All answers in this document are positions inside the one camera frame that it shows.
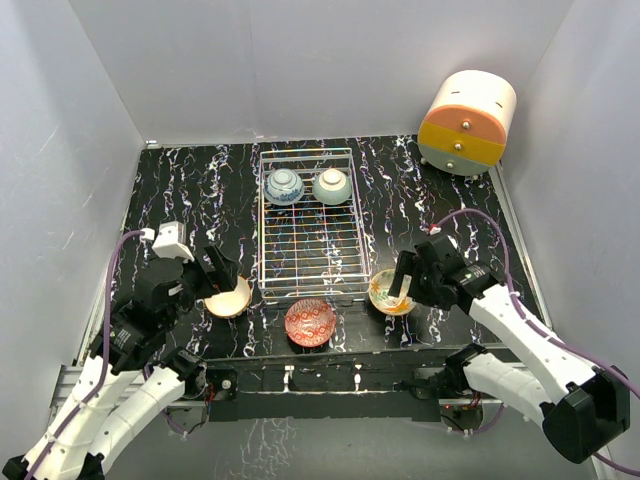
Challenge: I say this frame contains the red patterned bowl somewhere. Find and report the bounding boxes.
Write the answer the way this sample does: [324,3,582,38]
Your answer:
[284,298,336,348]

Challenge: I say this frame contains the blue white patterned bowl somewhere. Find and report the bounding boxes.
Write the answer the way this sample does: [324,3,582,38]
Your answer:
[263,168,305,206]

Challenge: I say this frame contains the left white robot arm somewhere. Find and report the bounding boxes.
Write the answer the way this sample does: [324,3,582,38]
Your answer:
[2,246,238,479]

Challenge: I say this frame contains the pastel round drawer cabinet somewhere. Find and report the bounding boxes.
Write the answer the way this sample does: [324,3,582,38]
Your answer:
[417,70,517,177]

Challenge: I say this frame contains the pale green bowl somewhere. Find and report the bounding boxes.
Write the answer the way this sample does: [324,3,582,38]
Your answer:
[312,168,352,206]

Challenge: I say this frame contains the silver wire dish rack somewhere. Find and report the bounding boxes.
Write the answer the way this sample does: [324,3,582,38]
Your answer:
[257,148,371,304]

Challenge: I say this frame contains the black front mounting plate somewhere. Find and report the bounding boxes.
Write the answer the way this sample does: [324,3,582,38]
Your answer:
[172,348,490,422]

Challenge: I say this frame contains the white bowl brown rim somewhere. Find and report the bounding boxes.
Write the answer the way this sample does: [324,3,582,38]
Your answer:
[204,275,252,319]

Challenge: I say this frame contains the cream bowl leaf pattern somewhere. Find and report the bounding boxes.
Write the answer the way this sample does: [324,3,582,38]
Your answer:
[368,269,416,316]

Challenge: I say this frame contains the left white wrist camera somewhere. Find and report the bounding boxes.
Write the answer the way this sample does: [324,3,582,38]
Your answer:
[152,221,194,262]

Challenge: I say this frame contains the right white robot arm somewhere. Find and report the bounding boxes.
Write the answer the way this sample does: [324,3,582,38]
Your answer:
[389,233,631,464]

